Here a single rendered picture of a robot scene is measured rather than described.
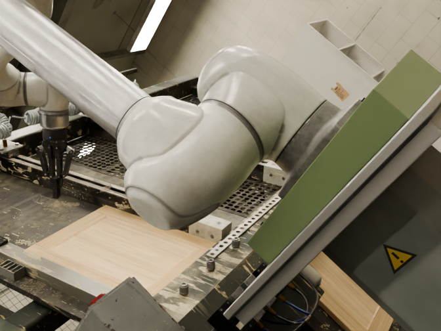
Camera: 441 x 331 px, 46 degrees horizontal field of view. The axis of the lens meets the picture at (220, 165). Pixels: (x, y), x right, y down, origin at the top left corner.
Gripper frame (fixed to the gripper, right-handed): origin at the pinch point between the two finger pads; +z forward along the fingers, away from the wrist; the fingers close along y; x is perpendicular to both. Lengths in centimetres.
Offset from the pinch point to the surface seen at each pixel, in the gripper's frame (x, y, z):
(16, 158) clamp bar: -37.9, 32.4, 2.7
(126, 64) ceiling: -628, 146, 19
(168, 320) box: 71, -51, 0
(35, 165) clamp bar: -30.2, 21.0, 2.4
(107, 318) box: 77, -41, -4
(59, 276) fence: 33.7, -14.1, 13.3
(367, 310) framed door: -25, -112, 48
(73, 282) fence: 36.1, -19.0, 13.6
